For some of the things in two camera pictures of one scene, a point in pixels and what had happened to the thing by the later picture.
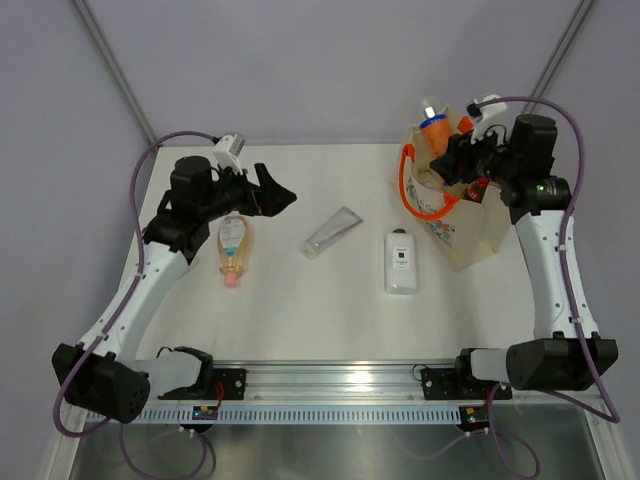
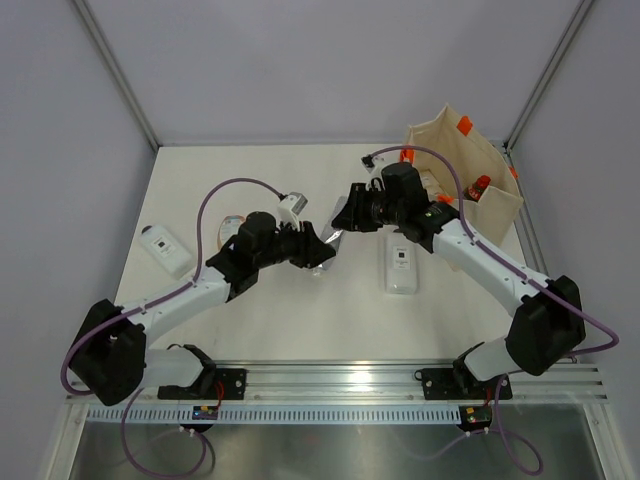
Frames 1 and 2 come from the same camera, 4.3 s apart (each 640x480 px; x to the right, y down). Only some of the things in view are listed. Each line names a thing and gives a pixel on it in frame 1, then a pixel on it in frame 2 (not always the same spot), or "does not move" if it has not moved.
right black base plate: [459, 383] does not move
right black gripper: [460, 149] → [353, 216]
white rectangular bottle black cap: [399, 262] does not move
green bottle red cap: [476, 190] does not move
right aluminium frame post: [573, 26] does not move
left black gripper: [273, 197] → [311, 251]
